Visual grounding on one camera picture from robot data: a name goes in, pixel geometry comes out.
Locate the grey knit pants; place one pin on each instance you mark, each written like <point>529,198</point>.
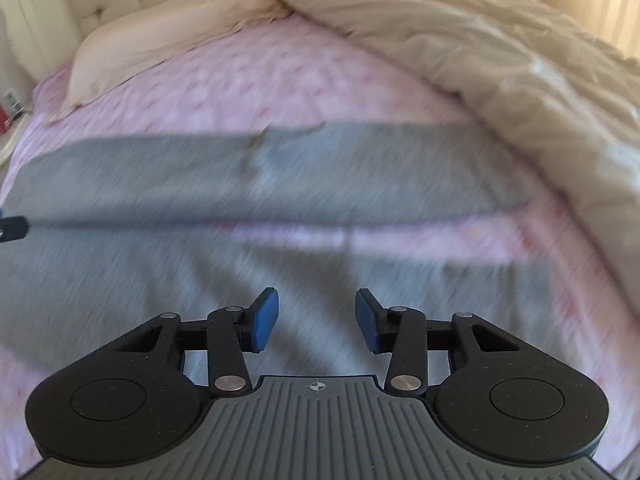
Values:
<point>123,229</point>

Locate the white nightstand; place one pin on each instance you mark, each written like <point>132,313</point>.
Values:
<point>10,139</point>

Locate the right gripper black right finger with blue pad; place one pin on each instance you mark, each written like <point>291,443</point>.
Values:
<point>408,336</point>

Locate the cream duvet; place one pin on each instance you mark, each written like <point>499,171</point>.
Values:
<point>561,97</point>

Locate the red water bottle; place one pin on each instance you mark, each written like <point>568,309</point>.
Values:
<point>5,121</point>

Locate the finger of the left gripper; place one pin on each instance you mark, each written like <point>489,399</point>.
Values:
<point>13,228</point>

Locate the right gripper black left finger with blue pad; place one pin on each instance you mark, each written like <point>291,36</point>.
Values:
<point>226,336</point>

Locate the cream pillow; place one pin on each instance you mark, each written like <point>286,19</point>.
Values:
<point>118,51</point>

